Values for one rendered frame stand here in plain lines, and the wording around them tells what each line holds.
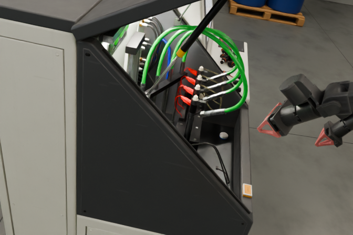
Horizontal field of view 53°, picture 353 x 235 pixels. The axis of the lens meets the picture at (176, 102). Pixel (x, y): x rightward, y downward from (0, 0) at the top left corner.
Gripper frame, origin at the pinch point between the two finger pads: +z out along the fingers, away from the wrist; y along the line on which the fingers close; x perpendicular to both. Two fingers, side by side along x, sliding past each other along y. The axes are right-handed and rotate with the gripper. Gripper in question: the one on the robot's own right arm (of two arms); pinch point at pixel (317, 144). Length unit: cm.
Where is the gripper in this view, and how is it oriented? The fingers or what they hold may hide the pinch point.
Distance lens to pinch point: 156.6
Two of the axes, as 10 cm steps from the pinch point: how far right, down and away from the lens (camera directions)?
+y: -3.0, 4.9, -8.2
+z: -5.7, 6.0, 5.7
